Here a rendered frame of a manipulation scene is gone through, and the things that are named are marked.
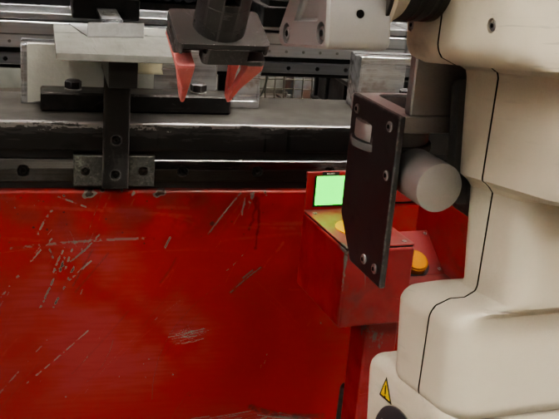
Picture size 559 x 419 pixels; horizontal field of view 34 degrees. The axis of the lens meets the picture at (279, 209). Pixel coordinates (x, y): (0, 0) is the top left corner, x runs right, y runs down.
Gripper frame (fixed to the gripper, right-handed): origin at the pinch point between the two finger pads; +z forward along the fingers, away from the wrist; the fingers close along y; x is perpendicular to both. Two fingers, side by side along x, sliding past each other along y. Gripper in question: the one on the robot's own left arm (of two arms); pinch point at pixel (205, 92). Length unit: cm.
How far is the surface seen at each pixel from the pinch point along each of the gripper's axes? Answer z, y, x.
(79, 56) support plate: 10.3, 11.3, -20.1
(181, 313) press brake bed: 55, -7, -10
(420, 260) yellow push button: 28.8, -37.1, 3.1
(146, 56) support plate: 9.6, 2.4, -19.6
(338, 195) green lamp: 25.7, -26.6, -7.8
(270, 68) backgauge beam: 40, -32, -58
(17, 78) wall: 291, -11, -372
